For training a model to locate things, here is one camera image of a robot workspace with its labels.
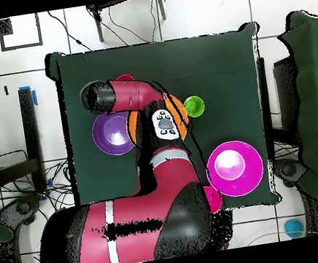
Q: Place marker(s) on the orange bowl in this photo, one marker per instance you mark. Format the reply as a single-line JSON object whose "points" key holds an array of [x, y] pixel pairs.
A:
{"points": [[180, 113]]}

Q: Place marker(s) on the green cup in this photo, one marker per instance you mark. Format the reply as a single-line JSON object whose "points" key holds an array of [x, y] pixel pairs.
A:
{"points": [[194, 106]]}

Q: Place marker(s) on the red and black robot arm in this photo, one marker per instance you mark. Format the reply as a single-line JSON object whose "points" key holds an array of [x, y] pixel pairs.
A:
{"points": [[136, 214]]}

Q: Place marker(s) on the purple bowl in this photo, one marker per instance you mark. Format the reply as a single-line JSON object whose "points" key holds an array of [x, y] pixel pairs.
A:
{"points": [[109, 133]]}

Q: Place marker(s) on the red cup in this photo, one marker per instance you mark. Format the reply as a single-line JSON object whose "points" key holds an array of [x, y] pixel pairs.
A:
{"points": [[124, 78]]}

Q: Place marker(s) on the dark green tablecloth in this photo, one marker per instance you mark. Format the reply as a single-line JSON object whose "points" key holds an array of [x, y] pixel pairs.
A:
{"points": [[214, 85]]}

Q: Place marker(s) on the red bowl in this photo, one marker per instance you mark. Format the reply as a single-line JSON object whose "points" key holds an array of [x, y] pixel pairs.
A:
{"points": [[213, 200]]}

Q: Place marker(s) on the pink bowl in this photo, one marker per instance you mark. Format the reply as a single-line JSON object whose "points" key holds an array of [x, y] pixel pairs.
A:
{"points": [[243, 180]]}

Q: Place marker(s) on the blue tape strip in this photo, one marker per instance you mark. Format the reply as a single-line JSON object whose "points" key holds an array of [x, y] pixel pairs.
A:
{"points": [[34, 98]]}

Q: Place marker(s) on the black chair base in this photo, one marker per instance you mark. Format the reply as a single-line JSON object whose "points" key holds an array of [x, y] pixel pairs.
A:
{"points": [[290, 170], [23, 207]]}

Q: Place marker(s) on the small black tape strip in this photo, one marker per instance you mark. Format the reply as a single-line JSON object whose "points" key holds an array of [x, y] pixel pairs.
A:
{"points": [[6, 90]]}

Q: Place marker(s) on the blue cup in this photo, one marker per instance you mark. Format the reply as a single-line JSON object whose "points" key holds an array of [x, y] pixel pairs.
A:
{"points": [[294, 227]]}

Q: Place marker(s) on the black table frame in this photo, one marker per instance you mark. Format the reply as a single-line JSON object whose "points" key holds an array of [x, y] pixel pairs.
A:
{"points": [[266, 100], [30, 127]]}

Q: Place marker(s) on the black square frame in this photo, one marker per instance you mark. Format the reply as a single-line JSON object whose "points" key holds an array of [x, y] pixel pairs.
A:
{"points": [[4, 26]]}

